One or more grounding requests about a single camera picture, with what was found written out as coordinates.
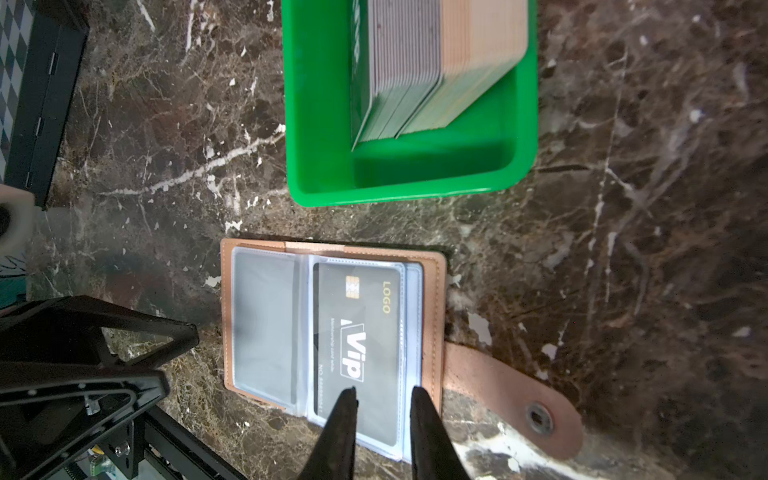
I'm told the stack of credit cards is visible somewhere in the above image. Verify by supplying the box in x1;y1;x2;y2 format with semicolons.
349;0;530;146

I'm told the black mounting rail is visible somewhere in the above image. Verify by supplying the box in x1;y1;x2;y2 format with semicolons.
138;407;246;480

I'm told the tan leather card holder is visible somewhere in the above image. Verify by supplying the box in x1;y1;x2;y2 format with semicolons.
221;239;583;461

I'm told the green plastic tray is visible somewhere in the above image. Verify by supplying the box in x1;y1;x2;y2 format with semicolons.
282;1;539;207

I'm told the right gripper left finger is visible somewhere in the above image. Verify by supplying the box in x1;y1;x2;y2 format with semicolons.
298;387;358;480

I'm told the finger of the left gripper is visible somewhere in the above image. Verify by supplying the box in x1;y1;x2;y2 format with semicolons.
1;296;199;368
1;362;169;479

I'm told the checkerboard calibration plate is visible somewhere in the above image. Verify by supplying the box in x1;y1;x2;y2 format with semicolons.
1;0;35;181

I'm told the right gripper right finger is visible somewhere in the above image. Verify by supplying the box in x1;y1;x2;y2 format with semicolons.
410;387;470;480

